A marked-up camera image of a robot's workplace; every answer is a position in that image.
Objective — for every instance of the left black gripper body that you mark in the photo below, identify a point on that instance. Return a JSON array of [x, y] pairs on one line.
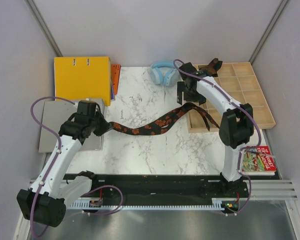
[[93, 121]]

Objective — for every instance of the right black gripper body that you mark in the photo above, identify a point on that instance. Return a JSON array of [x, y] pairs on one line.
[[188, 93]]

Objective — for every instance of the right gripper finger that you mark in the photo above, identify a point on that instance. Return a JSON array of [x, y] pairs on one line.
[[182, 92], [198, 99]]

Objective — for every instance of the black orange floral tie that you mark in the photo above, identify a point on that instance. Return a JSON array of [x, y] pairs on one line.
[[165, 122]]

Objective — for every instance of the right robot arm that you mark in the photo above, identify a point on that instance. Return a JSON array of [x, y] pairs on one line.
[[237, 123]]

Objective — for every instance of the light blue headphones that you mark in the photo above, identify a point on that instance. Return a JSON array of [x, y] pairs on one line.
[[164, 73]]

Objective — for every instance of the purple notebook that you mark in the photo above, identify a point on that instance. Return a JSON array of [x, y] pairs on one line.
[[112, 93]]

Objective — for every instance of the brown rolled tie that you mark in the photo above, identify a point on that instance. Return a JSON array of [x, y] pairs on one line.
[[212, 68]]

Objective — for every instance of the wooden compartment tray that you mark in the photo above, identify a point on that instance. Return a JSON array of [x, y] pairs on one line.
[[238, 79]]

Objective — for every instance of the orange perforated board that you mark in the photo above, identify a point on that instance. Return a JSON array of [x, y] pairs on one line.
[[115, 76]]

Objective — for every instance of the red treehouse book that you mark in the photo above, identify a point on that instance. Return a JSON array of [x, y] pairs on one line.
[[258, 161]]

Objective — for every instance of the yellow ring binder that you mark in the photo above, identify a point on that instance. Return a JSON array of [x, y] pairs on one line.
[[81, 77]]

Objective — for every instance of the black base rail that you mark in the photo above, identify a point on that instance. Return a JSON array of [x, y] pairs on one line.
[[165, 190]]

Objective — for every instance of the white cable duct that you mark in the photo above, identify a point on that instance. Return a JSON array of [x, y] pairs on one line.
[[89, 204]]

